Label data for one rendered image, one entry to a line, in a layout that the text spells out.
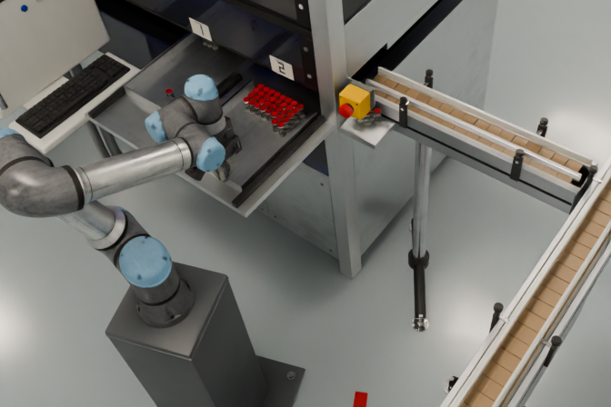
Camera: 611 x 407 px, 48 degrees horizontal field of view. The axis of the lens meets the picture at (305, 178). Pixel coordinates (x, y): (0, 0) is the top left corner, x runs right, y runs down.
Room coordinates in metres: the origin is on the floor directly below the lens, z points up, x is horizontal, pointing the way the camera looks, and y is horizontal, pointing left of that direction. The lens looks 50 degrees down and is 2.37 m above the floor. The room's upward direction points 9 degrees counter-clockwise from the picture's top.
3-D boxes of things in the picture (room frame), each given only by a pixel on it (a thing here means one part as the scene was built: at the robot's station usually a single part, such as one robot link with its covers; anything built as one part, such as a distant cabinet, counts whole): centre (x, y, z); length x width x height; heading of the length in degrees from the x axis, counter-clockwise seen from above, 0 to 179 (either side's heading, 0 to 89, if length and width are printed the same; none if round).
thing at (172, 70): (1.74, 0.32, 0.90); 0.34 x 0.26 x 0.04; 134
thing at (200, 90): (1.27, 0.22, 1.21); 0.09 x 0.08 x 0.11; 124
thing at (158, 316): (0.97, 0.42, 0.84); 0.15 x 0.15 x 0.10
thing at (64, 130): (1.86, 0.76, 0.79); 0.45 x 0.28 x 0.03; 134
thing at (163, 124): (1.20, 0.29, 1.21); 0.11 x 0.11 x 0.08; 34
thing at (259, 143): (1.43, 0.15, 0.90); 0.34 x 0.26 x 0.04; 134
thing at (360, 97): (1.40, -0.18, 0.99); 0.08 x 0.07 x 0.07; 134
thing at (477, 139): (1.29, -0.48, 0.92); 0.69 x 0.15 x 0.16; 44
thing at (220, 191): (1.57, 0.25, 0.87); 0.70 x 0.48 x 0.02; 44
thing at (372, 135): (1.42, -0.22, 0.87); 0.14 x 0.13 x 0.02; 134
